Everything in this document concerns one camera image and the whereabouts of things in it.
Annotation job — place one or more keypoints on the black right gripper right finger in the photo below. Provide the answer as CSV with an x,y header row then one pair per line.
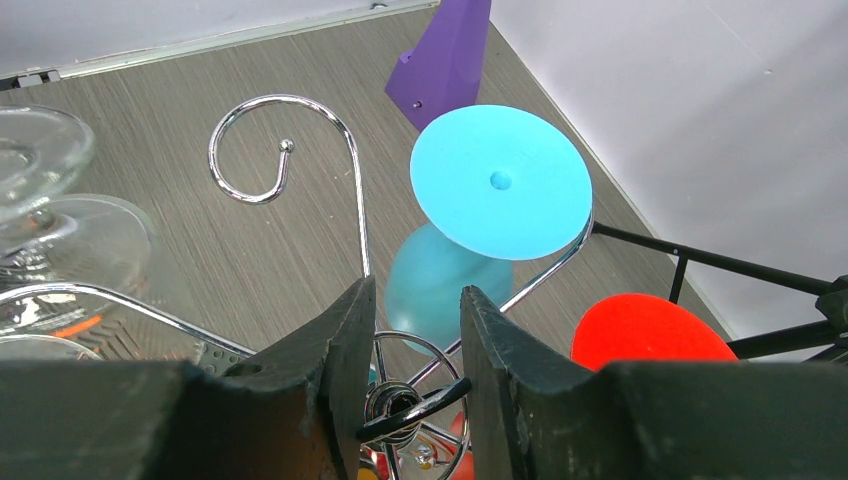
x,y
534,414

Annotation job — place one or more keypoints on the grey studded building plate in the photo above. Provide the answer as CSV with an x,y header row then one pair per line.
x,y
217,358

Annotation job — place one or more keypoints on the clear wine glass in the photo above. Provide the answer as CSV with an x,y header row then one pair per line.
x,y
100,240
44,151

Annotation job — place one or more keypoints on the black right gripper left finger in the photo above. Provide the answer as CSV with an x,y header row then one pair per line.
x,y
291,411

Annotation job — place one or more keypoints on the black music stand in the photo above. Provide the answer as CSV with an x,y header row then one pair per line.
x,y
831,299

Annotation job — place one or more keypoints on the purple plastic stand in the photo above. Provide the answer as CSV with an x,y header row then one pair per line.
x,y
443,71

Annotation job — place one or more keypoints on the blue plastic wine glass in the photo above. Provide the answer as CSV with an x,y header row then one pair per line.
x,y
498,185

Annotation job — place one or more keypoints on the red plastic wine glass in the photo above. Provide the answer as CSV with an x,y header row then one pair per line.
x,y
642,327

